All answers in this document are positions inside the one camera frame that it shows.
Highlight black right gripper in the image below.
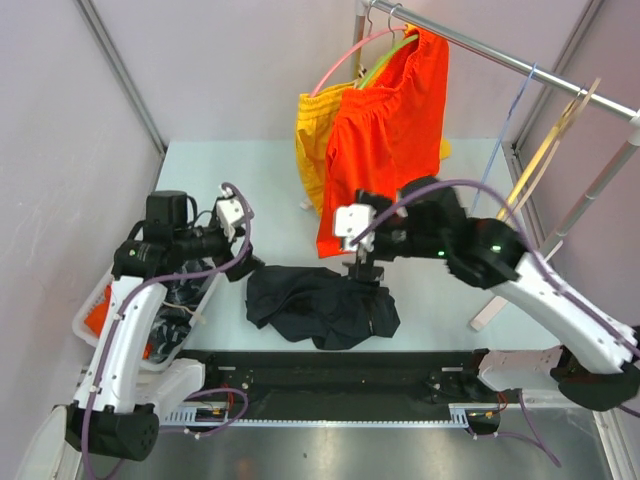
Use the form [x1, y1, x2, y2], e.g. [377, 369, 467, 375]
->
[345, 189, 446, 280]

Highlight dark navy shorts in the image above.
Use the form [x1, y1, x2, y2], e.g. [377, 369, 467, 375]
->
[245, 265, 400, 351]

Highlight blue wire hanger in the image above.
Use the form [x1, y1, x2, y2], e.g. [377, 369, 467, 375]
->
[480, 62, 537, 185]

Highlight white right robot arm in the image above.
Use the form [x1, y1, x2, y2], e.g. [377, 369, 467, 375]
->
[333, 177, 639, 412]

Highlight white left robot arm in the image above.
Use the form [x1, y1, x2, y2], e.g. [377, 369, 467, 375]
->
[65, 183, 260, 461]

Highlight orange shorts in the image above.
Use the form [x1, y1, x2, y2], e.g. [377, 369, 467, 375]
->
[316, 26, 449, 258]

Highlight yellow shorts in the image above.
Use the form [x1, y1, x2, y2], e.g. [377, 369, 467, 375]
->
[295, 72, 451, 217]

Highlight green hanger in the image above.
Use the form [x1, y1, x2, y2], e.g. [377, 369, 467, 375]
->
[355, 3, 420, 91]

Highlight pink hanger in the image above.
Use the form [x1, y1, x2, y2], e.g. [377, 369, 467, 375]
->
[309, 0, 404, 98]

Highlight yellow hanger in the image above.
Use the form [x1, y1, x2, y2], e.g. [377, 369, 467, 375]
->
[507, 104, 581, 214]

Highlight beige wooden hanger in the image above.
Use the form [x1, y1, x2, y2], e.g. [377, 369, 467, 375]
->
[496, 77, 601, 221]

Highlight patterned dark clothes in basket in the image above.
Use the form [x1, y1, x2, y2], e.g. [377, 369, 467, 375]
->
[143, 277, 212, 364]

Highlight orange cloth in basket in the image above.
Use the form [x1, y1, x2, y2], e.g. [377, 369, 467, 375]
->
[82, 284, 154, 360]

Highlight white plastic basket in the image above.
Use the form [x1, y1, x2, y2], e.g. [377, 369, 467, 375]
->
[72, 272, 220, 372]

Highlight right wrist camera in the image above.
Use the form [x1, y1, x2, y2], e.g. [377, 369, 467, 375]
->
[333, 204, 375, 252]

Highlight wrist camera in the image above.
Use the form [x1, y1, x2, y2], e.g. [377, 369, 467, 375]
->
[215, 197, 254, 242]
[333, 204, 375, 252]

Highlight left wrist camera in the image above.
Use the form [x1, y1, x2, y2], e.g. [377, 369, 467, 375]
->
[215, 197, 254, 242]

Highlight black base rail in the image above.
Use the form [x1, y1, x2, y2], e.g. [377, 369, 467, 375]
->
[178, 350, 513, 426]

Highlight metal clothes rack rail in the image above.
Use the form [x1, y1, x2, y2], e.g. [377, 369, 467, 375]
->
[367, 0, 640, 124]

